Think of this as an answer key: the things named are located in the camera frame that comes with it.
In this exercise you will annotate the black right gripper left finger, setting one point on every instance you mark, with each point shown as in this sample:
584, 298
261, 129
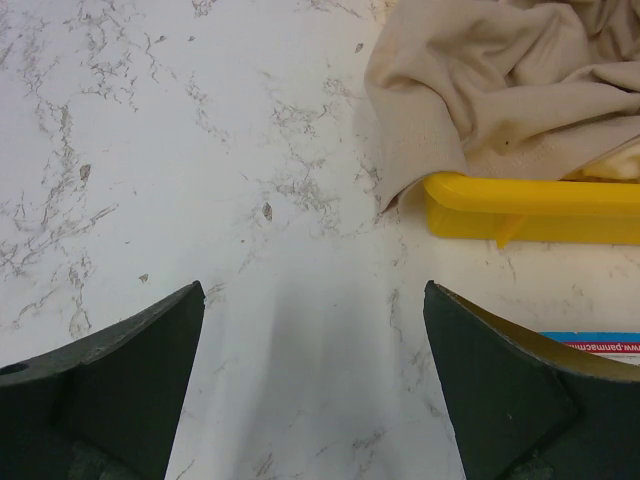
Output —
106, 406

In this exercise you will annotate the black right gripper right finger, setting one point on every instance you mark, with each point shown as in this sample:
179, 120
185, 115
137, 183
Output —
523, 406

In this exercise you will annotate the tan beige t shirt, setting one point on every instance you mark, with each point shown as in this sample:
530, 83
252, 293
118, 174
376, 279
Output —
503, 89

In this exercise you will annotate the blue white booklet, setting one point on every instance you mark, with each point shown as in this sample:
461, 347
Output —
621, 347

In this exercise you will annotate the yellow plastic bin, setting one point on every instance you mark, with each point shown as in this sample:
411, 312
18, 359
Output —
506, 210

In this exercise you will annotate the cream yellow t shirt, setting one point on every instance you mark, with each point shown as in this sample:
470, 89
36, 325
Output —
623, 165

